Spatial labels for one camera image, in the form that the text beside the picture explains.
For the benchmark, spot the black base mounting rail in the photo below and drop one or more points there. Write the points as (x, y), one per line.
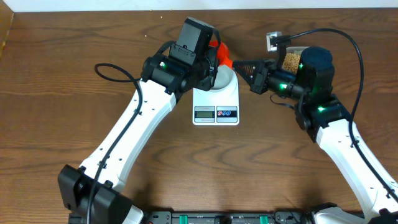
(226, 218)

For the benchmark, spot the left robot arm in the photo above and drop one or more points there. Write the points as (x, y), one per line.
(93, 192)

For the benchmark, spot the grey round bowl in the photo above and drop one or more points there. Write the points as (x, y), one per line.
(223, 78)

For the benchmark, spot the clear plastic container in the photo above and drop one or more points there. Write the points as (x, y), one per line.
(296, 50)

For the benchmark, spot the white digital kitchen scale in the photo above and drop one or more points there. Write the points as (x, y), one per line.
(217, 107)

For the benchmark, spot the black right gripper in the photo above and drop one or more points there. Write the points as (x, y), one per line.
(263, 68)

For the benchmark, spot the soybeans pile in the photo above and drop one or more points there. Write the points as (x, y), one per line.
(291, 62)

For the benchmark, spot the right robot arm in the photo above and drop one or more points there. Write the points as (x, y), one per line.
(328, 123)

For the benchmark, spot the red plastic measuring scoop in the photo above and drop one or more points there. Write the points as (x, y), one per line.
(222, 54)

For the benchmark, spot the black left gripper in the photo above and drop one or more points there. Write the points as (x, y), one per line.
(207, 81)

